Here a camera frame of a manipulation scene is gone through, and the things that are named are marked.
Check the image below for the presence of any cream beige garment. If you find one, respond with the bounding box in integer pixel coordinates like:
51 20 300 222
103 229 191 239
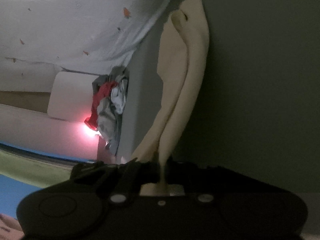
132 0 209 196

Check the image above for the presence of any grey garment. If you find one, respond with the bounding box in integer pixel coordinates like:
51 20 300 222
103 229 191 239
94 66 129 155

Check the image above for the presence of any light blue white garment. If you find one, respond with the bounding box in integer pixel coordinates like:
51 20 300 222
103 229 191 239
110 78 128 114

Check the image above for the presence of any red garment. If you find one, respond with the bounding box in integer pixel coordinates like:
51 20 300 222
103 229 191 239
84 81 118 132

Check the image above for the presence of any white carrot print bedsheet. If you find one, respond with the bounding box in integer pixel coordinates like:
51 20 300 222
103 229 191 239
1 0 171 93

